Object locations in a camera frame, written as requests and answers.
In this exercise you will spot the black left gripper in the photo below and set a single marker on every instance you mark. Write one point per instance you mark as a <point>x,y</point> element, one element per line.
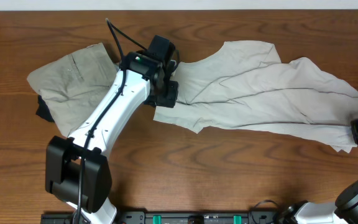
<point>166,94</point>

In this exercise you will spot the light grey t-shirt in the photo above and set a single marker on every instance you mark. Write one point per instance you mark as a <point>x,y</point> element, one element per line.
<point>245,85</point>

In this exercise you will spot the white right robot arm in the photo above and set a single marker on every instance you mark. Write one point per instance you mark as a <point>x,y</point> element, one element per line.
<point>343,210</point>

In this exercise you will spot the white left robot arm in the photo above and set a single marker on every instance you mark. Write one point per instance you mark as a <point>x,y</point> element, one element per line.
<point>77,170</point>

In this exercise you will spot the folded khaki shorts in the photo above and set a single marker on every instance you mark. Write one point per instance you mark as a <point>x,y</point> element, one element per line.
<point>73,86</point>

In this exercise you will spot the black garment under shorts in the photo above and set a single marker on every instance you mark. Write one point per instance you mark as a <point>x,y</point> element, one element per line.
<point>43,110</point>

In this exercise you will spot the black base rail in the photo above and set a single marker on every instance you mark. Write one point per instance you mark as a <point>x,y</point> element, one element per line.
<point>266,211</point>

